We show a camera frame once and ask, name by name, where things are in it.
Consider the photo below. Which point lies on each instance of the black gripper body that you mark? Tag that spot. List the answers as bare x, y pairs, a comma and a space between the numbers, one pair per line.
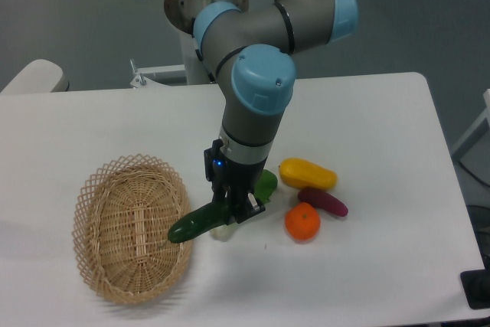
235, 176

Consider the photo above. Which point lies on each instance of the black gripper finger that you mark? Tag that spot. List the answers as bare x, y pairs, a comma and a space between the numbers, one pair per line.
219, 199

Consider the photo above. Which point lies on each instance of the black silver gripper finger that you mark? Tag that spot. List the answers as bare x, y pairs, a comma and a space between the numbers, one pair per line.
247, 207

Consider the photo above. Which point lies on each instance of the green toy cucumber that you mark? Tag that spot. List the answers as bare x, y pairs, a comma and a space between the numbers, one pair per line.
199, 221

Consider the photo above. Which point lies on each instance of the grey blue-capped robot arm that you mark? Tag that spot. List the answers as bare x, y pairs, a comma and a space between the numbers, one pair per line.
249, 54

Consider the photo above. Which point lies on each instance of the woven wicker basket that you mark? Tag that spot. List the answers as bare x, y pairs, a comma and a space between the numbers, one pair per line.
120, 229

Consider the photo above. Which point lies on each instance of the green white toy bok choy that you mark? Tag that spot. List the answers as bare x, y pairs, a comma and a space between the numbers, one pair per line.
264, 189

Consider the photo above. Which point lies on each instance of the orange toy tangerine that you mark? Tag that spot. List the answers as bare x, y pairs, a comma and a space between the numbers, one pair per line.
302, 222

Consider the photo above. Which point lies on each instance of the yellow toy pepper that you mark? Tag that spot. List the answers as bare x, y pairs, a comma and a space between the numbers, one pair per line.
301, 173

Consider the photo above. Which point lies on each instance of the purple toy eggplant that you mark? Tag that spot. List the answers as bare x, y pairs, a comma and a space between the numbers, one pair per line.
323, 200

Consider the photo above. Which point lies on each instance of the white chair seat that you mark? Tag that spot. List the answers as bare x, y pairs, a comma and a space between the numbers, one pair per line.
39, 76

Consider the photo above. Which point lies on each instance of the black device at table edge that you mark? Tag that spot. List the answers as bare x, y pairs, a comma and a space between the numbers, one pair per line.
476, 288

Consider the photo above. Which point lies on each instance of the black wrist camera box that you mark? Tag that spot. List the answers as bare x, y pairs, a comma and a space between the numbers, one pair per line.
211, 158

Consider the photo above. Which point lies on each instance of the white furniture frame right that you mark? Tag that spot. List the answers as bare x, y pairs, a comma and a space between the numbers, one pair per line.
473, 134

